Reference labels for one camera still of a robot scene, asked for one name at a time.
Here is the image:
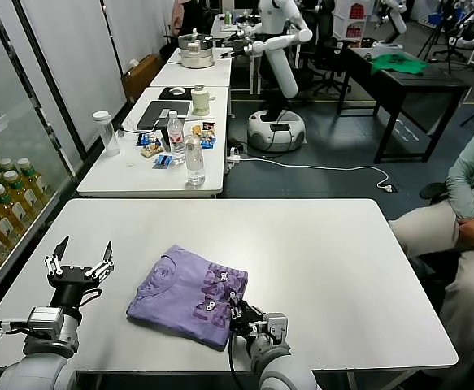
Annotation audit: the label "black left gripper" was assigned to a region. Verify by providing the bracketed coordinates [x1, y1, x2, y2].
[42, 236, 115, 316]

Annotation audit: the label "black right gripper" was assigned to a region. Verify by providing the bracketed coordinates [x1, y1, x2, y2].
[228, 296, 267, 336]

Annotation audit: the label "purple t-shirt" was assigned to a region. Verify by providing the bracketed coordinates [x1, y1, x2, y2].
[125, 244, 250, 353]

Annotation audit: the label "white table with snacks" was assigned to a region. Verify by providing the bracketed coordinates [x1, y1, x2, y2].
[76, 85, 230, 199]

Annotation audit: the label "clear tumbler white lid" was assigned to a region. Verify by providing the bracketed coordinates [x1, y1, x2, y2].
[92, 110, 121, 157]

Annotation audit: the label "large clear water bottle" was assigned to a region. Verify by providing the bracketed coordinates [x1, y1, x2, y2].
[185, 133, 207, 187]

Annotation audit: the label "red label water bottle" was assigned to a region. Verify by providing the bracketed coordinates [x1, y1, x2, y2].
[167, 110, 186, 165]

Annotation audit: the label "glass door drinks cabinet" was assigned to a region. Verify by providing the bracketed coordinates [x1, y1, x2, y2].
[0, 0, 89, 314]

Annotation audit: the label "dark grey laptop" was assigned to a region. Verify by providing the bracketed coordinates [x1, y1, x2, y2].
[137, 100, 193, 132]

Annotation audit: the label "brown cardboard box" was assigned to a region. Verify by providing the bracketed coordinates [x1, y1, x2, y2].
[121, 53, 162, 105]

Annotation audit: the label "black mouse pad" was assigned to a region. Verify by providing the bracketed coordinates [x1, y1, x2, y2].
[157, 85, 198, 102]

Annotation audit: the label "cream lidded jar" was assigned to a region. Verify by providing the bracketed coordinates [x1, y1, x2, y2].
[190, 83, 218, 117]

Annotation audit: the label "white table with pot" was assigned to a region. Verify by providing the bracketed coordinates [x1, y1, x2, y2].
[148, 45, 235, 89]

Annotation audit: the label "black chair armrest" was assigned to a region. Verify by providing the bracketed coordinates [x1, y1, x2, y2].
[420, 181, 450, 201]

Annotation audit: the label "white steamer pot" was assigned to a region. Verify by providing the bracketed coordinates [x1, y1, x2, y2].
[177, 28, 215, 70]

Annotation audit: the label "white wheeled humanoid robot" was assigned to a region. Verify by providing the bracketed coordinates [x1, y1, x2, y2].
[220, 0, 315, 154]

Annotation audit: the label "seated person green jacket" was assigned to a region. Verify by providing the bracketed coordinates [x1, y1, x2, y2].
[389, 119, 474, 367]

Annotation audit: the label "pink garment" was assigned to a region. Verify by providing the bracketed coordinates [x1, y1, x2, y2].
[171, 0, 194, 38]

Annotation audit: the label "black office chair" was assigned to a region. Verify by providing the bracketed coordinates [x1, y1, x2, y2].
[301, 0, 354, 97]

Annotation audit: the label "black table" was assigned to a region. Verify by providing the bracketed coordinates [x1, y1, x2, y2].
[337, 45, 473, 165]

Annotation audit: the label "green cloth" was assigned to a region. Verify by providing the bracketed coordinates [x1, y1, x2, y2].
[371, 52, 430, 76]

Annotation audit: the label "white shelf red items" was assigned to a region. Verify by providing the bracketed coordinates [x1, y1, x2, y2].
[343, 0, 370, 40]

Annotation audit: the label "black tripod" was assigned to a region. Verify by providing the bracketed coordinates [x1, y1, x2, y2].
[416, 0, 466, 63]

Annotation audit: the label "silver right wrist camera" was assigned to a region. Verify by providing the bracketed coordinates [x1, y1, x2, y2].
[262, 311, 291, 347]

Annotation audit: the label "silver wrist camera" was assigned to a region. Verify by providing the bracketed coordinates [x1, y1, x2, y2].
[262, 311, 291, 347]
[26, 305, 65, 340]

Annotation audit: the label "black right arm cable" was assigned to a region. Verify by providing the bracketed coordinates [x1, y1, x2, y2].
[227, 332, 259, 390]

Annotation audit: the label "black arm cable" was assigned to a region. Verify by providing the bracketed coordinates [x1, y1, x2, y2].
[227, 332, 259, 390]
[0, 320, 31, 345]

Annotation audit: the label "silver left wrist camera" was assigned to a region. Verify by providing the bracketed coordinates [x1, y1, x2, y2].
[26, 305, 65, 340]

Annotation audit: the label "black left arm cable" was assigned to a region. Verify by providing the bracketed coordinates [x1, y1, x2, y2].
[0, 320, 31, 345]

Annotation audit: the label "white power cable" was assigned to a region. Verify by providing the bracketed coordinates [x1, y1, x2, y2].
[239, 155, 390, 190]

